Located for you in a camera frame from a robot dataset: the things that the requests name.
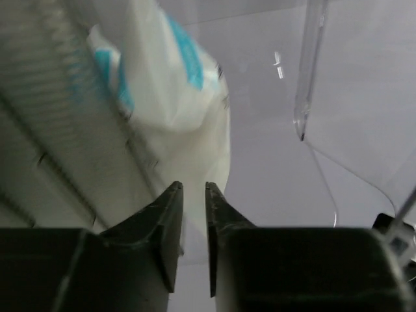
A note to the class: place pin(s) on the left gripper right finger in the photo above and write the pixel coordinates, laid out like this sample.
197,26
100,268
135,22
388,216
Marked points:
253,268

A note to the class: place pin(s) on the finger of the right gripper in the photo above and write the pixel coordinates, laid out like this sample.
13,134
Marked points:
401,240

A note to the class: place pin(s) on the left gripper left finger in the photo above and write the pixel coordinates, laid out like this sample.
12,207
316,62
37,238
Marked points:
129,267

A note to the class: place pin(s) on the clear acrylic organizer with drawers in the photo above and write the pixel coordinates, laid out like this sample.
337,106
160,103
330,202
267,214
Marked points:
321,95

